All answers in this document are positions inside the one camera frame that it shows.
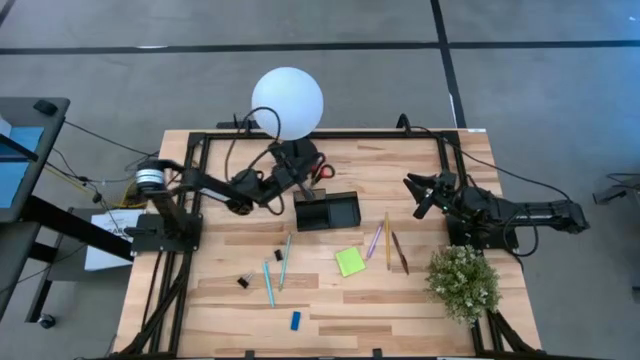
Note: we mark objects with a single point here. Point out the yellow pencil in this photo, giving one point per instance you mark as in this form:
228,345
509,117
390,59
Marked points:
387,241

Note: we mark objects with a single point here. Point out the black computer mouse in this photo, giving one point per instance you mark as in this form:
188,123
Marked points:
45,106

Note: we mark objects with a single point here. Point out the white globe table lamp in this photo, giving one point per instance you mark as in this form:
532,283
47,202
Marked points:
287,100

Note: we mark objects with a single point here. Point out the teal pen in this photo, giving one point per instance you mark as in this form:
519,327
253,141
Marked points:
268,284
285,260

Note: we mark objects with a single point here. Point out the grey computer desk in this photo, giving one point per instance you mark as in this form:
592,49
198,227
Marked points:
52,130

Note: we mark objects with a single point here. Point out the black binder clip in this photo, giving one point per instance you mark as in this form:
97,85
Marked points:
243,281

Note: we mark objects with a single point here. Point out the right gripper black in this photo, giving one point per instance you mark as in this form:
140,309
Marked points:
446,197

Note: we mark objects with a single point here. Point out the black caster wheel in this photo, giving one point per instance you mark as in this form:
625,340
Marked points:
46,321

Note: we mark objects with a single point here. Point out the green artificial shrub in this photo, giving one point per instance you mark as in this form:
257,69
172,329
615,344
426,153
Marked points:
462,282

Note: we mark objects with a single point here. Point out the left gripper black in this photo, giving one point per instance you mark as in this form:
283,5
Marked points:
287,175

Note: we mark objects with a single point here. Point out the blue screen laptop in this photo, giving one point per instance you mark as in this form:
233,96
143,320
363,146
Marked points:
15,175

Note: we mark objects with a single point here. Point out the green sticky note pad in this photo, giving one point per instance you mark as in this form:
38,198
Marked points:
350,261

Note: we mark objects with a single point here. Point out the black mesh desk organizer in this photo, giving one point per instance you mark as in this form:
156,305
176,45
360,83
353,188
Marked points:
345,215

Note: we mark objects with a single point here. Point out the brown pencil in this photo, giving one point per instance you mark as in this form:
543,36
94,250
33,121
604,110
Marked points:
400,253

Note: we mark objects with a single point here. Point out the white paper sheet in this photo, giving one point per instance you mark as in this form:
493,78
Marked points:
107,260

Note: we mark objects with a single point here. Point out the small metal tool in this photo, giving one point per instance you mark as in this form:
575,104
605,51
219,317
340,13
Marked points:
278,255

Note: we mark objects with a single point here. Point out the blue eraser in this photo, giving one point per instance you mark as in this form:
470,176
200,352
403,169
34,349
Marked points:
295,320

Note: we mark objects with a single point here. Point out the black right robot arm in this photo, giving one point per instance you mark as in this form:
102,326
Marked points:
540,212

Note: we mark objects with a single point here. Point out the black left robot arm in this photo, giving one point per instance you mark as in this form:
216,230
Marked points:
210,189

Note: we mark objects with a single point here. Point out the black aluminium table frame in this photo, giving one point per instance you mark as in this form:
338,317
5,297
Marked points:
350,135

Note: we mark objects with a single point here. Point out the purple pen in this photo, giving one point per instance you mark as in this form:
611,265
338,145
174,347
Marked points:
375,241

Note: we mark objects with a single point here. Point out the black equipment stand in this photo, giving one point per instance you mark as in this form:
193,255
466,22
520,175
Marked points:
612,194

